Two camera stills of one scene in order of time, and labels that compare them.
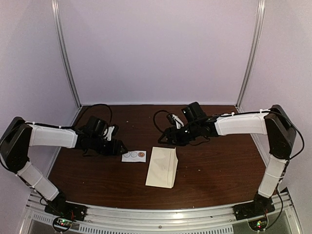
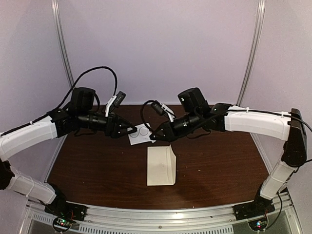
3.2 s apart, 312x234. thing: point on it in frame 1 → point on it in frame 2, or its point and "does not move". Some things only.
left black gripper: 114,150 → 114,122
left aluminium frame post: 54,4 does not move
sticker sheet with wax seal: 134,156 → 142,135
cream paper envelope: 163,166 does not move
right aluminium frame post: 253,50 does not move
